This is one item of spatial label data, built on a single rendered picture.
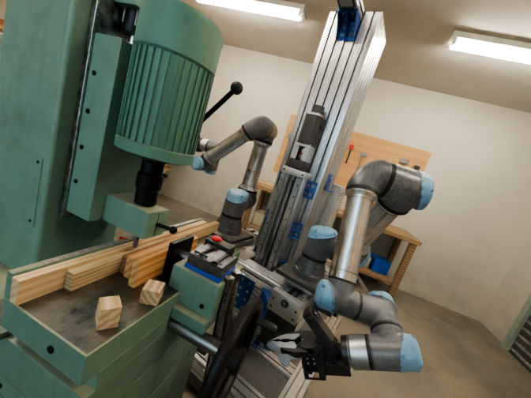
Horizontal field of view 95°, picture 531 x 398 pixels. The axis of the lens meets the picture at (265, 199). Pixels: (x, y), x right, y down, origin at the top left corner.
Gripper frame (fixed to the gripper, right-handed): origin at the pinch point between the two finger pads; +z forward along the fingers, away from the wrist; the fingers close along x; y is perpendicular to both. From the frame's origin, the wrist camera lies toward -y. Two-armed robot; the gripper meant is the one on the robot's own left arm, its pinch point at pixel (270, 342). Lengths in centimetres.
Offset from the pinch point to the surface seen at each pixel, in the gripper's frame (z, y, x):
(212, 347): 9.0, -7.0, -12.9
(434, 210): -133, 27, 326
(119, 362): 19.9, -13.4, -27.0
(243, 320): -2.0, -15.1, -15.9
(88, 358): 16.4, -19.5, -34.1
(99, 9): 16, -86, -18
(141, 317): 16.3, -20.3, -23.6
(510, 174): -222, -5, 329
